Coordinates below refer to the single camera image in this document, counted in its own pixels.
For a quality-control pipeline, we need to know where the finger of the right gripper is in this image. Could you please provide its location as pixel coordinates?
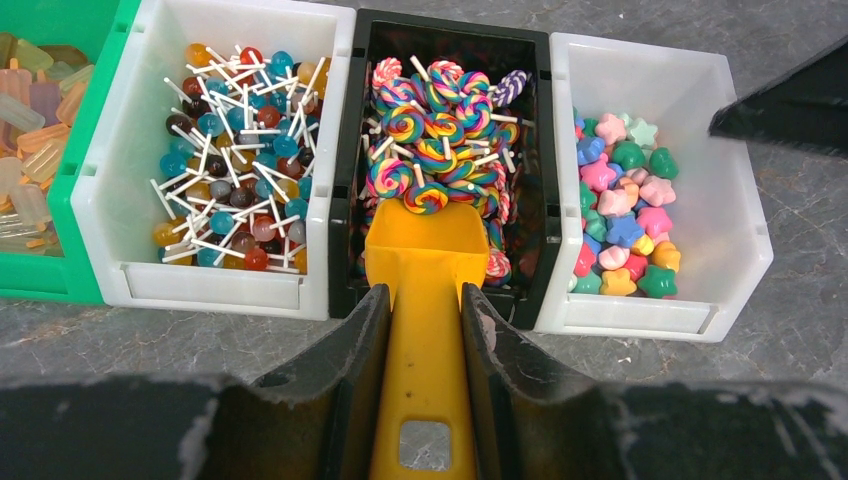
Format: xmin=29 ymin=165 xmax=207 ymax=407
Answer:
xmin=708 ymin=37 xmax=847 ymax=159

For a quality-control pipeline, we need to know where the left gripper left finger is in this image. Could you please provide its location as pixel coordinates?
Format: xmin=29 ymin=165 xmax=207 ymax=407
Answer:
xmin=1 ymin=285 xmax=391 ymax=479

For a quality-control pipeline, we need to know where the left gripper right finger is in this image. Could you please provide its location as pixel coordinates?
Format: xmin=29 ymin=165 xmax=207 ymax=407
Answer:
xmin=461 ymin=283 xmax=847 ymax=479

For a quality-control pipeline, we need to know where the orange plastic scoop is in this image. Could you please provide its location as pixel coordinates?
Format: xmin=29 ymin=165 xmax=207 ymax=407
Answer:
xmin=365 ymin=199 xmax=489 ymax=479

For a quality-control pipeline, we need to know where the white star candy bin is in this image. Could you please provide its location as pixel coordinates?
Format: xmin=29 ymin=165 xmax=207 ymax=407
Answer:
xmin=530 ymin=33 xmax=773 ymax=343

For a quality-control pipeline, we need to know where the white lollipop bin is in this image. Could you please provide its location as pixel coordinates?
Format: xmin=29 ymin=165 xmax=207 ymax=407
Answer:
xmin=70 ymin=0 xmax=358 ymax=323

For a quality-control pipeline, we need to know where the black swirl lollipop bin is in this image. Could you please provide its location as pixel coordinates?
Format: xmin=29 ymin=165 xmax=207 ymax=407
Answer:
xmin=328 ymin=9 xmax=562 ymax=330

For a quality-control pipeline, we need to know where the green candy bin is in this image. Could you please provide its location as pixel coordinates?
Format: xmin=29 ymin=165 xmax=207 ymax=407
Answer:
xmin=1 ymin=1 xmax=139 ymax=304

